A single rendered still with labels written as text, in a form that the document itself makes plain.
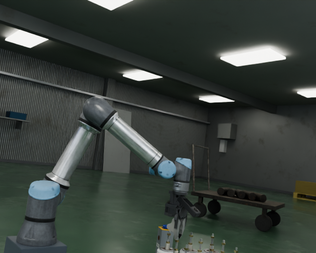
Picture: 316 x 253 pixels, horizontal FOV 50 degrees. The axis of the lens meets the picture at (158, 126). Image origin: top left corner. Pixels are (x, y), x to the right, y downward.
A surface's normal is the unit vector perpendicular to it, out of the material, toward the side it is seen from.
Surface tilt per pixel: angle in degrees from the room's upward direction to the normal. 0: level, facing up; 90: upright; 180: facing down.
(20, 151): 90
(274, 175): 90
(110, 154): 80
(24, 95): 90
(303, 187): 90
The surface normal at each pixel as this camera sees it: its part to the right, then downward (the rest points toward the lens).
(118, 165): 0.66, -0.16
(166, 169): 0.13, -0.07
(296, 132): -0.76, -0.15
